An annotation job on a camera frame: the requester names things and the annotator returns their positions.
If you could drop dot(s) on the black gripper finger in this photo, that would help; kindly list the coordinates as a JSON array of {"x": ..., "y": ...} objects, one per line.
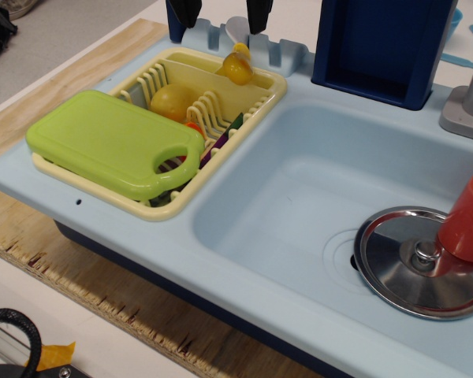
[
  {"x": 187, "y": 11},
  {"x": 258, "y": 14}
]

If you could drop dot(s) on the green plastic cutting board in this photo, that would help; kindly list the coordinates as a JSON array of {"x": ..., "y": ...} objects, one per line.
[{"x": 124, "y": 148}]

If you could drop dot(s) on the wooden board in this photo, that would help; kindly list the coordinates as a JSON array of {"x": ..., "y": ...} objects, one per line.
[{"x": 121, "y": 325}]

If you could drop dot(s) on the yellow toy lemon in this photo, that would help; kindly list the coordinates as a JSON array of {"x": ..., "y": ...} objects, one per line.
[{"x": 172, "y": 101}]

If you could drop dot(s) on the cream dish rack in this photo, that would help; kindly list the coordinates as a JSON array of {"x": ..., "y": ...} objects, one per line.
[{"x": 219, "y": 102}]

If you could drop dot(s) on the orange toy piece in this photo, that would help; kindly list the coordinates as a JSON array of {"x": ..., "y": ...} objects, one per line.
[{"x": 195, "y": 127}]

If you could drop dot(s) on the purple toy vegetable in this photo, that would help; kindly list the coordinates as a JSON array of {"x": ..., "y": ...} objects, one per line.
[{"x": 222, "y": 140}]

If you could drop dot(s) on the dark blue box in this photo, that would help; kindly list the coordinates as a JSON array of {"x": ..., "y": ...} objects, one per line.
[{"x": 387, "y": 51}]

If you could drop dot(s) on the light blue toy sink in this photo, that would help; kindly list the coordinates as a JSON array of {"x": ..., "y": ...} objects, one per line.
[{"x": 270, "y": 235}]

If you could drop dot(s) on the grey toy faucet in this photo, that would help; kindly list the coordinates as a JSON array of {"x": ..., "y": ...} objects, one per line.
[{"x": 457, "y": 113}]

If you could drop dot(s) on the steel pot lid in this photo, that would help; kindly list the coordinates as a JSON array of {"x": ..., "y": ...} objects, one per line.
[{"x": 398, "y": 255}]

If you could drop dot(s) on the orange plastic cup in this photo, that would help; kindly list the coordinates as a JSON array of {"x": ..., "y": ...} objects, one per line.
[{"x": 456, "y": 233}]

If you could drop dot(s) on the yellow tape piece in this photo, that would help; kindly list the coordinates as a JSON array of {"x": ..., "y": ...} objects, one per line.
[{"x": 53, "y": 356}]

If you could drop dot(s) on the dark blue post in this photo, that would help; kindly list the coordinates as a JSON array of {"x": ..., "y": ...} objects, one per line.
[{"x": 176, "y": 28}]

